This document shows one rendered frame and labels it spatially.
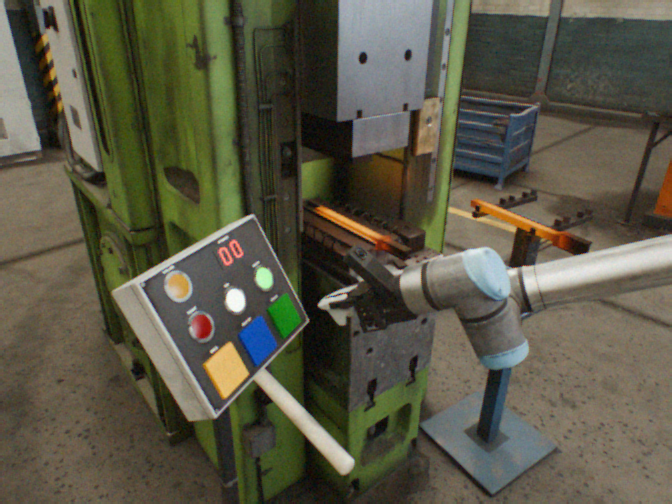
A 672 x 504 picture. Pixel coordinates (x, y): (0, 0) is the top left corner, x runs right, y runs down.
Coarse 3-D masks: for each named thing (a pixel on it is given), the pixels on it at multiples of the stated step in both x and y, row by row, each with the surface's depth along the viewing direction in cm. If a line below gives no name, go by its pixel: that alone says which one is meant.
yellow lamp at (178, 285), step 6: (174, 276) 88; (180, 276) 89; (168, 282) 87; (174, 282) 88; (180, 282) 89; (186, 282) 90; (174, 288) 87; (180, 288) 88; (186, 288) 89; (174, 294) 87; (180, 294) 88; (186, 294) 89
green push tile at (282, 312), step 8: (288, 296) 110; (272, 304) 106; (280, 304) 107; (288, 304) 109; (272, 312) 104; (280, 312) 106; (288, 312) 108; (296, 312) 110; (272, 320) 105; (280, 320) 106; (288, 320) 108; (296, 320) 110; (280, 328) 105; (288, 328) 107; (280, 336) 105
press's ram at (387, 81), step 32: (320, 0) 110; (352, 0) 108; (384, 0) 113; (416, 0) 119; (320, 32) 113; (352, 32) 111; (384, 32) 117; (416, 32) 123; (320, 64) 117; (352, 64) 114; (384, 64) 120; (416, 64) 127; (320, 96) 120; (352, 96) 118; (384, 96) 124; (416, 96) 131
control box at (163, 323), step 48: (240, 240) 104; (144, 288) 83; (192, 288) 91; (240, 288) 100; (288, 288) 111; (144, 336) 87; (192, 336) 88; (288, 336) 107; (192, 384) 86; (240, 384) 94
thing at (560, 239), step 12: (480, 204) 161; (504, 216) 153; (516, 216) 151; (528, 228) 147; (540, 228) 144; (552, 240) 141; (564, 240) 138; (576, 240) 134; (576, 252) 136; (588, 252) 134
